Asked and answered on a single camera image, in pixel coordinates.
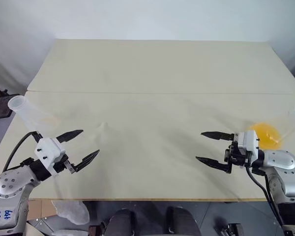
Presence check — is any beige table cover sheet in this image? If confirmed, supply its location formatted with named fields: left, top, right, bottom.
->
left=0, top=90, right=295, bottom=201
left=26, top=38, right=295, bottom=95

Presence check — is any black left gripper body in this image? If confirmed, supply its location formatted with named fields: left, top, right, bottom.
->
left=53, top=154, right=76, bottom=174

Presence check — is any black stand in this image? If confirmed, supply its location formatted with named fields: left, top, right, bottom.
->
left=0, top=81, right=16, bottom=121

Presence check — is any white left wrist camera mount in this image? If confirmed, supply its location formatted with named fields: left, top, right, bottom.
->
left=34, top=137, right=66, bottom=177

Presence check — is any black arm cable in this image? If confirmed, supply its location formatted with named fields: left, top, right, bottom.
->
left=2, top=131, right=44, bottom=173
left=244, top=152, right=287, bottom=228

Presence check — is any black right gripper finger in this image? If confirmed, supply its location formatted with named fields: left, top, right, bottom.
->
left=195, top=156, right=233, bottom=175
left=200, top=131, right=235, bottom=142

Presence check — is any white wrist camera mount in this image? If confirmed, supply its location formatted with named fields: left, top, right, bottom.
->
left=236, top=130, right=260, bottom=158
left=34, top=137, right=66, bottom=177

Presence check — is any dark rounded shape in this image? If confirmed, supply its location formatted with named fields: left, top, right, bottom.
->
left=110, top=208, right=139, bottom=236
left=166, top=206, right=195, bottom=236

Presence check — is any clear tube with orange liquid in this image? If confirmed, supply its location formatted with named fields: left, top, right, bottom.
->
left=247, top=100, right=295, bottom=150

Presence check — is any white crumpled plastic bag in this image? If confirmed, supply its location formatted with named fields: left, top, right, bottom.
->
left=51, top=200, right=89, bottom=226

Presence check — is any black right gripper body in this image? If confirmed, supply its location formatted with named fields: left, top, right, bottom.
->
left=223, top=134, right=251, bottom=170

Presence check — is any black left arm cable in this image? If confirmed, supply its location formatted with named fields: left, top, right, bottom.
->
left=2, top=131, right=44, bottom=173

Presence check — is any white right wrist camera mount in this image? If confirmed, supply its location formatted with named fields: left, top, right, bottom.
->
left=236, top=130, right=260, bottom=158

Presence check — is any clear plastic tube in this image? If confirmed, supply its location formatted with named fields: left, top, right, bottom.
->
left=7, top=95, right=62, bottom=134

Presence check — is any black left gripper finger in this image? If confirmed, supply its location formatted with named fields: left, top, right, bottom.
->
left=56, top=129, right=85, bottom=144
left=71, top=149, right=100, bottom=175

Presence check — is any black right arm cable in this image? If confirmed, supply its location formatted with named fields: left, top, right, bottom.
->
left=244, top=152, right=287, bottom=228

